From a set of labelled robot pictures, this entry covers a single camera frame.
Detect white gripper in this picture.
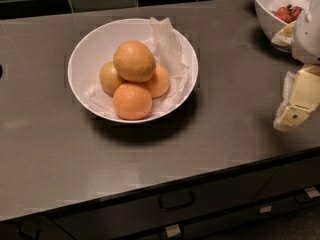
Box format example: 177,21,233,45
271,0,320,131

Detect white bowl with strawberries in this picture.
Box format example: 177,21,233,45
254,0,311,53

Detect right orange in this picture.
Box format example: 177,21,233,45
145,65,170,98

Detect orange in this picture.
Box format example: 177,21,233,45
113,40,156,82
145,65,170,98
99,61,125,95
113,82,153,120

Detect top orange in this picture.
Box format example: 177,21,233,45
113,40,156,82

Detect front orange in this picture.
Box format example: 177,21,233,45
113,82,153,120

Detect white bowl with oranges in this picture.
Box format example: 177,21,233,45
67,17,200,124

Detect left orange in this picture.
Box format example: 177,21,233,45
99,61,125,95

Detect red strawberries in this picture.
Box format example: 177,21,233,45
274,4,303,24

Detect dark drawer front right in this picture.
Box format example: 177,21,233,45
255,156,320,201

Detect dark drawer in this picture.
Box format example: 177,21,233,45
134,186,320,240
55,169,273,240
255,156,320,201

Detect white paper liner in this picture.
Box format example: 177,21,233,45
83,16,192,116

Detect lower dark drawer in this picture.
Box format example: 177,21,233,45
134,186,320,240

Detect dark drawer front centre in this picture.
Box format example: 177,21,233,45
55,169,273,240

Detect black drawer handle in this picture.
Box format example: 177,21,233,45
159,190,195,211

